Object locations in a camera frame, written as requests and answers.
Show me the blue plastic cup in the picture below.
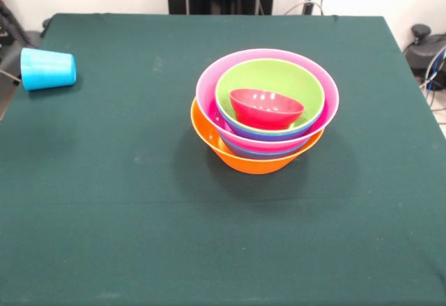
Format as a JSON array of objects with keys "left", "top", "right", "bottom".
[{"left": 20, "top": 47, "right": 77, "bottom": 92}]

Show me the grey floor base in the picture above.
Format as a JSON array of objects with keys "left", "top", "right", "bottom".
[{"left": 0, "top": 18, "right": 52, "bottom": 77}]

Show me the dark green tablecloth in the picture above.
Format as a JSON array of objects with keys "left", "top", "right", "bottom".
[{"left": 0, "top": 13, "right": 446, "bottom": 306}]

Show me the large pink plastic bowl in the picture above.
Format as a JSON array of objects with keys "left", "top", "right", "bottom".
[{"left": 195, "top": 48, "right": 340, "bottom": 153}]

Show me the green plastic bowl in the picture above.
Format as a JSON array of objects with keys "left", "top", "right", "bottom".
[{"left": 214, "top": 58, "right": 326, "bottom": 135}]

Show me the small red plastic bowl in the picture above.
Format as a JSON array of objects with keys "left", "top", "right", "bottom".
[{"left": 229, "top": 88, "right": 305, "bottom": 131}]

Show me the orange plastic bowl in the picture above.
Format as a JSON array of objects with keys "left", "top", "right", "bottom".
[{"left": 190, "top": 96, "right": 325, "bottom": 176}]

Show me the blue plastic bowl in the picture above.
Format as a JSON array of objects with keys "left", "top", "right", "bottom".
[
  {"left": 219, "top": 133, "right": 307, "bottom": 160},
  {"left": 218, "top": 109, "right": 321, "bottom": 142}
]

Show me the black floor foot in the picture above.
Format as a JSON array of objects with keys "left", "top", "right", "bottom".
[{"left": 403, "top": 23, "right": 446, "bottom": 77}]

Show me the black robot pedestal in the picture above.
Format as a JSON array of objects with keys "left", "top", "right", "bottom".
[{"left": 0, "top": 16, "right": 15, "bottom": 45}]

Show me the grey cable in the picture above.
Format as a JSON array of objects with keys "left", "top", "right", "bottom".
[{"left": 284, "top": 1, "right": 325, "bottom": 16}]

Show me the cable bundle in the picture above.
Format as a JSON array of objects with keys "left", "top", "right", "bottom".
[{"left": 420, "top": 47, "right": 446, "bottom": 112}]

